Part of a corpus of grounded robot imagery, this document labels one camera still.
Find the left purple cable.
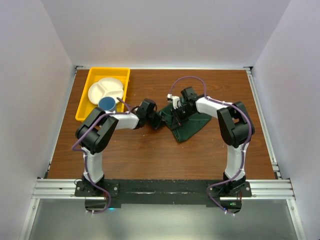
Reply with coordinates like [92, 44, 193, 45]
[71, 96, 133, 216]

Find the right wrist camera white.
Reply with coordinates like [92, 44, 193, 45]
[167, 93, 182, 110]

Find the white divided plate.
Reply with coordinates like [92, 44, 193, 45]
[87, 77, 124, 105]

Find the blue plastic cup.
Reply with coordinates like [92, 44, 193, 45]
[98, 96, 117, 112]

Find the aluminium table frame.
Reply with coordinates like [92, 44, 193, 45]
[19, 65, 307, 240]

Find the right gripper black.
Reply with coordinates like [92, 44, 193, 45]
[169, 105, 195, 131]

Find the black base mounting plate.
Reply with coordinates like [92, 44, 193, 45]
[74, 178, 252, 214]

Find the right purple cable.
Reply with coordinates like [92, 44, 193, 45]
[169, 76, 252, 213]

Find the purple cable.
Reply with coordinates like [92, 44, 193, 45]
[71, 96, 133, 216]
[169, 76, 252, 213]

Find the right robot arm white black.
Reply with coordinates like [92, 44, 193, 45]
[167, 87, 255, 197]

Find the dark green cloth napkin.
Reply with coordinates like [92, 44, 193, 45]
[158, 103, 212, 143]

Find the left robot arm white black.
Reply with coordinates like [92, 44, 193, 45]
[71, 98, 165, 198]

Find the yellow plastic bin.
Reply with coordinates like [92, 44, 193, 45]
[75, 67, 130, 122]

